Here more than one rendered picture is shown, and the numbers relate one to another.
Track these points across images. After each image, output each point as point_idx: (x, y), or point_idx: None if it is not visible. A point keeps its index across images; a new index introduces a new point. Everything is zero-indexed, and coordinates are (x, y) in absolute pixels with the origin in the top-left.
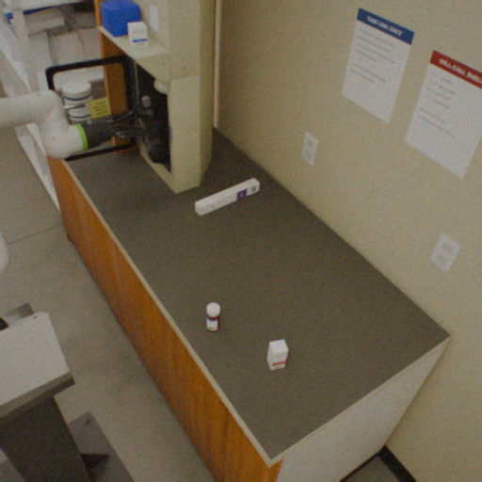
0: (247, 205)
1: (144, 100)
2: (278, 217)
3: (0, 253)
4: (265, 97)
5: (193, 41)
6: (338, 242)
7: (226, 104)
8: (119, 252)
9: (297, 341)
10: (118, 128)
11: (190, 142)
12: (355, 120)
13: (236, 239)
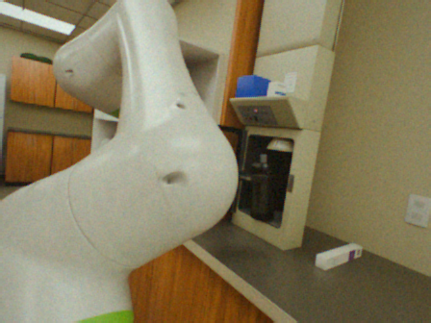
0: (363, 266)
1: (264, 155)
2: (408, 281)
3: (236, 161)
4: (345, 176)
5: (322, 101)
6: None
7: None
8: (226, 315)
9: None
10: (241, 173)
11: (303, 196)
12: None
13: (389, 297)
